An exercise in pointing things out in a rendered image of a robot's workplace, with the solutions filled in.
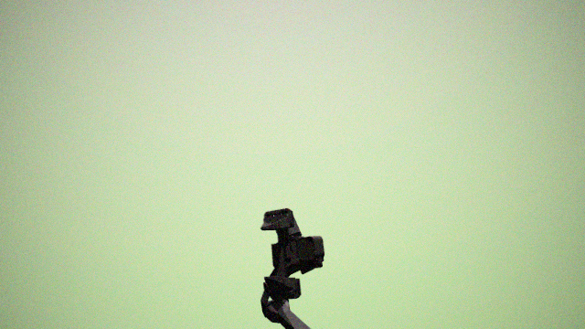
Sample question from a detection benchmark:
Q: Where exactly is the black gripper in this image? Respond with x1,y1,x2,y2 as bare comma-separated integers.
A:
261,208,305,301

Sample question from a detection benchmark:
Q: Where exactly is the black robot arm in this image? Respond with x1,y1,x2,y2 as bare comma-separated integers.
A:
261,217,324,329

